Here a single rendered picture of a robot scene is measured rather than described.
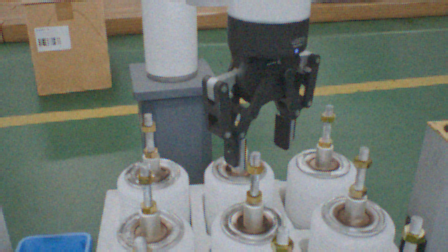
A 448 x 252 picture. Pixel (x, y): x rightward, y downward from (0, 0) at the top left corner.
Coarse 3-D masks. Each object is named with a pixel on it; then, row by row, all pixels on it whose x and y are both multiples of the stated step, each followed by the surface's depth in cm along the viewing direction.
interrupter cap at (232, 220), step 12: (240, 204) 56; (264, 204) 55; (228, 216) 54; (240, 216) 54; (264, 216) 54; (276, 216) 54; (228, 228) 52; (240, 228) 52; (264, 228) 52; (276, 228) 52; (240, 240) 50; (252, 240) 50; (264, 240) 50
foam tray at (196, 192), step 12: (276, 180) 74; (108, 192) 71; (192, 192) 71; (204, 192) 71; (276, 192) 71; (108, 204) 68; (192, 204) 68; (204, 204) 71; (276, 204) 68; (108, 216) 65; (120, 216) 66; (192, 216) 65; (204, 216) 72; (108, 228) 63; (192, 228) 63; (204, 228) 63; (108, 240) 61; (204, 240) 61; (300, 240) 61
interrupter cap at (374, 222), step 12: (324, 204) 55; (336, 204) 56; (372, 204) 56; (324, 216) 53; (336, 216) 54; (372, 216) 54; (384, 216) 53; (336, 228) 52; (348, 228) 52; (360, 228) 52; (372, 228) 52; (384, 228) 52
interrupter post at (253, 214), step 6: (246, 198) 52; (246, 204) 51; (258, 204) 51; (246, 210) 51; (252, 210) 51; (258, 210) 51; (246, 216) 52; (252, 216) 51; (258, 216) 51; (246, 222) 52; (252, 222) 52; (258, 222) 52; (252, 228) 52
